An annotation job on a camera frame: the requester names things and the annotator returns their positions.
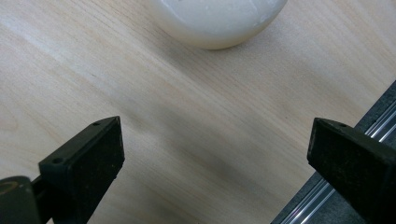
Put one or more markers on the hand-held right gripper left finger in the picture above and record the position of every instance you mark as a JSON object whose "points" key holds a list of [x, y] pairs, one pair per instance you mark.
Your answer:
{"points": [[90, 161]]}

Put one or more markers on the black table edge rail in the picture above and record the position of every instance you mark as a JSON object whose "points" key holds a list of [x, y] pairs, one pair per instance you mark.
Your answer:
{"points": [[317, 202]]}

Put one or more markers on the white round bowl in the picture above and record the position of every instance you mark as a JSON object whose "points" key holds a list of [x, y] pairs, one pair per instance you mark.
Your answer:
{"points": [[218, 21]]}

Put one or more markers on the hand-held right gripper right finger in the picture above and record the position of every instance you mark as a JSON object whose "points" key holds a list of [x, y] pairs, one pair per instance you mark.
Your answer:
{"points": [[355, 161]]}

